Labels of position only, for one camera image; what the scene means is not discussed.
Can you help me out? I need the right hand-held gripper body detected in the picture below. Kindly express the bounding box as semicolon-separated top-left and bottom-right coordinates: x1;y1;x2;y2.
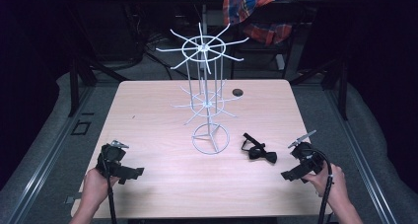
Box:
280;141;326;185

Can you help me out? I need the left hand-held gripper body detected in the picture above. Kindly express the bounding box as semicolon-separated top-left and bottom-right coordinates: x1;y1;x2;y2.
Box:
96;144;145;186

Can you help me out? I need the black bow tie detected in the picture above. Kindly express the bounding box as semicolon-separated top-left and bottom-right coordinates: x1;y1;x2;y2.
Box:
241;132;278;165

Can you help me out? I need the white wire display rack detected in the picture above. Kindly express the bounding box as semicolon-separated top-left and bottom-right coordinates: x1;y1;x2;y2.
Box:
155;21;250;156

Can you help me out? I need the person's left hand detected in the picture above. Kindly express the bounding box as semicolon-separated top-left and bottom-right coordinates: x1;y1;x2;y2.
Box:
80;167;121;211

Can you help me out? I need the person's right hand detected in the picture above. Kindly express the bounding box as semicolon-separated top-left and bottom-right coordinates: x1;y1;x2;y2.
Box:
302;163;348;207

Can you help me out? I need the black chair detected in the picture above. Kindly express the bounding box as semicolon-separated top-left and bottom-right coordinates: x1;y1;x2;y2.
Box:
229;0;299;81

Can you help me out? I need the plaid cloth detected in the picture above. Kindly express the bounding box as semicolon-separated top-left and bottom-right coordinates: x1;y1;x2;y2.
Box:
222;0;294;46

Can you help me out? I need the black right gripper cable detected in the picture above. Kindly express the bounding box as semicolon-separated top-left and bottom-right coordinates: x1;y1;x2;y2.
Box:
307;149;335;224

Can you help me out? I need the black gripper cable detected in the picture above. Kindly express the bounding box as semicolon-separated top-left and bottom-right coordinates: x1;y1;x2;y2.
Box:
100;149;118;224
307;149;335;224

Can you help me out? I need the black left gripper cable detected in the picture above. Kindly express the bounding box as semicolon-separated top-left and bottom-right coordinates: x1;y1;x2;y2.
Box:
100;149;118;224

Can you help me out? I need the aluminium floor rail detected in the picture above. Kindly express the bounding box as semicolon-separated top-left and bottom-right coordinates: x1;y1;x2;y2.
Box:
6;85;97;224
323;85;398;224

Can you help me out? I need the black metal frame post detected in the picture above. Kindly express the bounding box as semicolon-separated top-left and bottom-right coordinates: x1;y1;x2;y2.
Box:
67;57;81;117
337;59;349;121

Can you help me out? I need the black floor cable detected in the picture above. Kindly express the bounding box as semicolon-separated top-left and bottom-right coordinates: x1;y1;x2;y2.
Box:
143;49;186;80

